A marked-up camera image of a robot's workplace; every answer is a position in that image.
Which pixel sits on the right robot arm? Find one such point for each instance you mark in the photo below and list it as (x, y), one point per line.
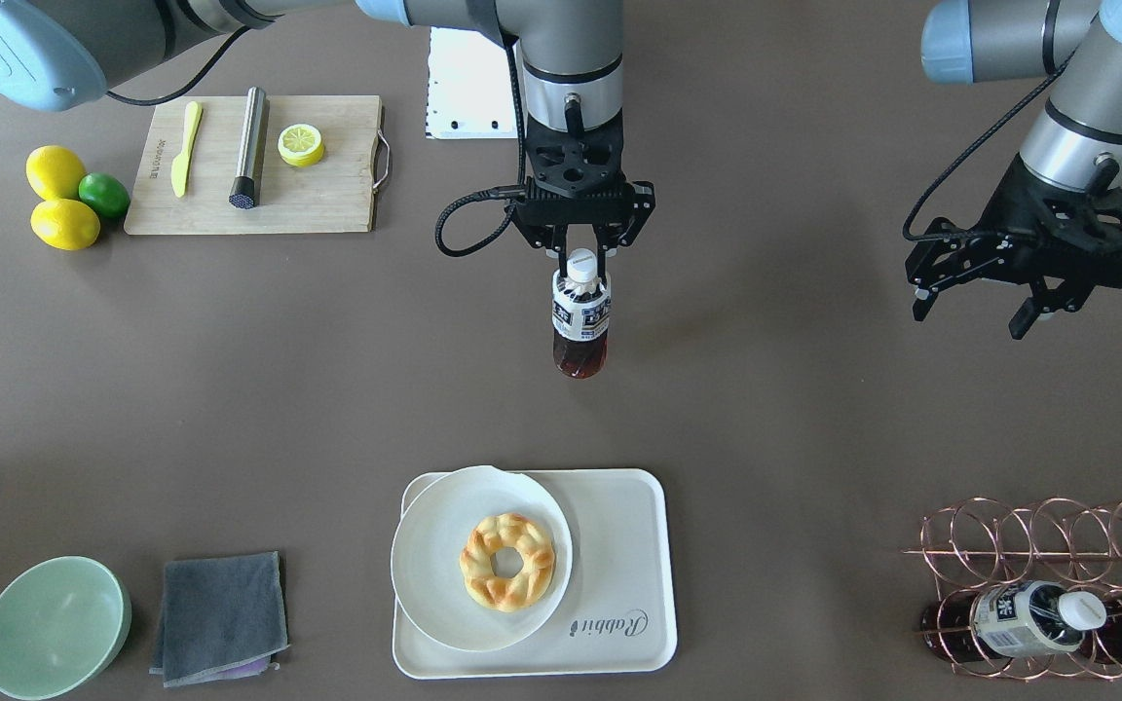
(564, 58)

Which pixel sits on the white serving tray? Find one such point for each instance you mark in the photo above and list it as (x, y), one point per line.
(617, 613)

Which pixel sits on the bamboo cutting board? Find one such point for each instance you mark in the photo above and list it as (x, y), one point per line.
(335, 196)

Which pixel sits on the steel muddler black tip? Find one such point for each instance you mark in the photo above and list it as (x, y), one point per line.
(246, 187)

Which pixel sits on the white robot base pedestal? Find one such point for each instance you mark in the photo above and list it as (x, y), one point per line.
(469, 93)

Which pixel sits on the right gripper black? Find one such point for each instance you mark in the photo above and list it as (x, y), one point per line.
(641, 202)

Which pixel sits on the yellow lemon far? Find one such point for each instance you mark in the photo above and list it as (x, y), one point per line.
(54, 173)

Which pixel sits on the braided ring donut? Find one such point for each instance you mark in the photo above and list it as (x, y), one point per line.
(507, 563)

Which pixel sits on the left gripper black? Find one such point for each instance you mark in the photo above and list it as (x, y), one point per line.
(1015, 199)

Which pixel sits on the yellow plastic knife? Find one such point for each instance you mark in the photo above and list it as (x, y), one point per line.
(180, 166)

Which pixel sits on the grey folded cloth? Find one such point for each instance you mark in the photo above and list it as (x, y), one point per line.
(221, 619)

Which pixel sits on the white round plate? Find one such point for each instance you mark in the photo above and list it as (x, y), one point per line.
(431, 536)

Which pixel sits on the green bowl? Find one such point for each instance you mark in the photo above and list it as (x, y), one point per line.
(61, 623)

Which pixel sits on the copper wire bottle rack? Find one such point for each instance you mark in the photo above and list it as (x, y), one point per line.
(981, 543)

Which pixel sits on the yellow lemon near board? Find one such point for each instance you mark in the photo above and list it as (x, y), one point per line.
(65, 224)

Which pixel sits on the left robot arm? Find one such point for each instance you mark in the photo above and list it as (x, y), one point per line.
(1073, 47)

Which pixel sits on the half lemon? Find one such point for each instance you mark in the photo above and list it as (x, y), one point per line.
(301, 145)

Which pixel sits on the green lime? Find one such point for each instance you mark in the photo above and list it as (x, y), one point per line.
(105, 194)

